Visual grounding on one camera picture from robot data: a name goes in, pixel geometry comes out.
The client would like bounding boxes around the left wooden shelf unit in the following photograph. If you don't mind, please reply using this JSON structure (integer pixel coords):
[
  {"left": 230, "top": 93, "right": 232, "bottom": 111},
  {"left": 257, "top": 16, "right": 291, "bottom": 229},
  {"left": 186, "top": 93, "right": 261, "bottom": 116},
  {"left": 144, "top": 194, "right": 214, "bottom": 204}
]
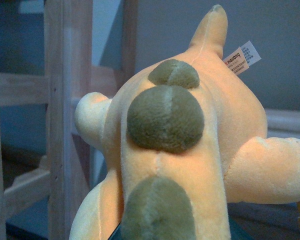
[{"left": 0, "top": 0, "right": 138, "bottom": 240}]

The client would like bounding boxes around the yellow plush dinosaur toy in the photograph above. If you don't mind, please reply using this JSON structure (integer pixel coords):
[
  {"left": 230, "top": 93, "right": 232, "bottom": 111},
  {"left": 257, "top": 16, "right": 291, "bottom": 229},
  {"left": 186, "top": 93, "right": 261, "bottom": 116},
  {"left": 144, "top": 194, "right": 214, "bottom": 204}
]
[{"left": 69, "top": 5, "right": 300, "bottom": 240}]

